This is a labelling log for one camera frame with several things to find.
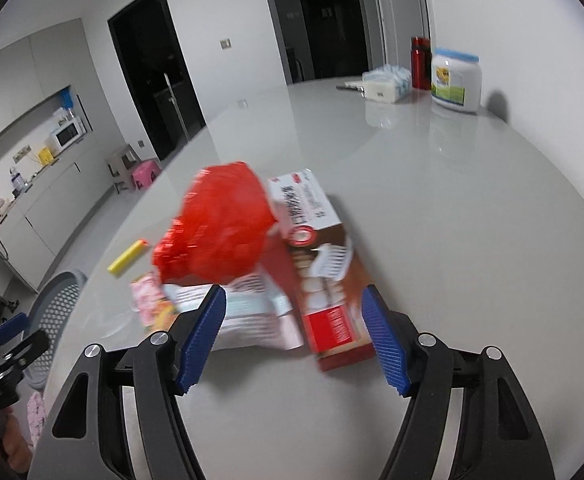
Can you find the wall socket strip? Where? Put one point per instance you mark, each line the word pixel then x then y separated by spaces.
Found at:
pixel 22 152

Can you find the grey upper wall cabinet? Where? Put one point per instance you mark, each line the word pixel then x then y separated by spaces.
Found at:
pixel 27 75

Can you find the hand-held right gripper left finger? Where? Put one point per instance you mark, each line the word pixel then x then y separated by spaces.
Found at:
pixel 199 340

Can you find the wall light switch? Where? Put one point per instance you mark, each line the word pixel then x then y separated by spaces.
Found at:
pixel 226 43

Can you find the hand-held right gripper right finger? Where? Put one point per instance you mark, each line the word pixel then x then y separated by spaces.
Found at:
pixel 389 345

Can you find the red and brown cardboard box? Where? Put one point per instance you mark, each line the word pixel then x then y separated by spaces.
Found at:
pixel 322 270

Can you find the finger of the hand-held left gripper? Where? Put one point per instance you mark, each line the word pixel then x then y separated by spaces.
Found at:
pixel 11 327
pixel 27 350

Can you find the person's left hand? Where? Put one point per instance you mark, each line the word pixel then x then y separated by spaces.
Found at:
pixel 16 440

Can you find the white jar with blue lid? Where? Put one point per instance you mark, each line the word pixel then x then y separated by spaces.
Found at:
pixel 456 80

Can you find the red thermos bottle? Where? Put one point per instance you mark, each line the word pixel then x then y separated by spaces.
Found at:
pixel 420 62

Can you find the dark flat item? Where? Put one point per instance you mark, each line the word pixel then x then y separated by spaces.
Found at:
pixel 349 86

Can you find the red plastic bag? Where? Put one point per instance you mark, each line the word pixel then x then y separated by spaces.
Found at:
pixel 217 225

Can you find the yellow box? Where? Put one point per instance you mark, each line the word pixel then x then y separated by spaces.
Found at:
pixel 46 155

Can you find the white microwave oven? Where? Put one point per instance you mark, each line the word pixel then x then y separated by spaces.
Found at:
pixel 65 135

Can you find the white and pink packet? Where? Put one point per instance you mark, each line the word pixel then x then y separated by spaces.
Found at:
pixel 257 317

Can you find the person's fuzzy pajama clothing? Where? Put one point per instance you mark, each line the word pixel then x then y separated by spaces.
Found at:
pixel 37 417

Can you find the grey perforated plastic basket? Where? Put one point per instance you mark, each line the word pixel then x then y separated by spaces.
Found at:
pixel 57 320

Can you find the small white kettle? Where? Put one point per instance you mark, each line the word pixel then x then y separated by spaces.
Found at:
pixel 18 180

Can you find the grey lower kitchen cabinet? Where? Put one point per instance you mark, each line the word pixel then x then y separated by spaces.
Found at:
pixel 47 210

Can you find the pink plastic stool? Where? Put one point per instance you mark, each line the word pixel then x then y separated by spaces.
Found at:
pixel 144 174

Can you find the blue water jug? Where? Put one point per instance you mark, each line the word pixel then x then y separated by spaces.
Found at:
pixel 67 100

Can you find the yellow foam dart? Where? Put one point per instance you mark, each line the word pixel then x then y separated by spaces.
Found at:
pixel 128 258

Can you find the pink snack packet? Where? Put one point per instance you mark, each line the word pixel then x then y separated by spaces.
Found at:
pixel 149 302

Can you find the white tissue pack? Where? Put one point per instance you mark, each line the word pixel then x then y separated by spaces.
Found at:
pixel 388 85

